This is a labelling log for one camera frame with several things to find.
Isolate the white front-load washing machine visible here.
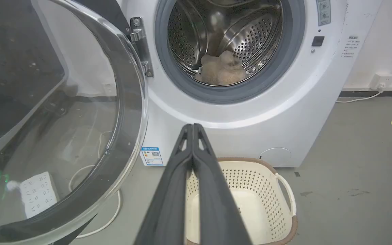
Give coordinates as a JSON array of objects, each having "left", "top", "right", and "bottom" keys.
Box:
[{"left": 116, "top": 0, "right": 383, "bottom": 168}]

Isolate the white wall plug with cord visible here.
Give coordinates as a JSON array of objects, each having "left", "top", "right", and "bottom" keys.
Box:
[{"left": 336, "top": 73, "right": 392, "bottom": 103}]

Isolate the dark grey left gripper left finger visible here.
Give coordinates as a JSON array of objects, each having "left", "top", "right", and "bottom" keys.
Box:
[{"left": 134, "top": 124, "right": 194, "bottom": 245}]

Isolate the cream perforated laundry basket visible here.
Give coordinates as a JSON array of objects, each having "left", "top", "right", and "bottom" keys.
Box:
[{"left": 184, "top": 157, "right": 298, "bottom": 245}]

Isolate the beige fluffy garment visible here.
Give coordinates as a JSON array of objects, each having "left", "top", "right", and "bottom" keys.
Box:
[{"left": 195, "top": 50, "right": 248, "bottom": 86}]

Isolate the transparent washer door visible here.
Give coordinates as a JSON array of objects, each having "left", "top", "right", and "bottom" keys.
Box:
[{"left": 0, "top": 0, "right": 149, "bottom": 245}]

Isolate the white power cable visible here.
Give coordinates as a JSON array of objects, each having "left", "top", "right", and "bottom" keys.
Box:
[{"left": 68, "top": 131, "right": 121, "bottom": 239}]

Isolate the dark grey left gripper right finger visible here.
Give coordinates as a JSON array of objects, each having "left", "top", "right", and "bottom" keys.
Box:
[{"left": 193, "top": 123, "right": 253, "bottom": 245}]

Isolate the white power strip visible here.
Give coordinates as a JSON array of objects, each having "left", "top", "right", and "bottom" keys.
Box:
[{"left": 19, "top": 171, "right": 60, "bottom": 219}]

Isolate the metal door hinge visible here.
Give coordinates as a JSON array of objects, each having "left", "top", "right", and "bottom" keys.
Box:
[{"left": 128, "top": 17, "right": 154, "bottom": 78}]

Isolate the blue energy label sticker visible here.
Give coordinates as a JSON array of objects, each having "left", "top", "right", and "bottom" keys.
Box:
[{"left": 142, "top": 147, "right": 164, "bottom": 166}]

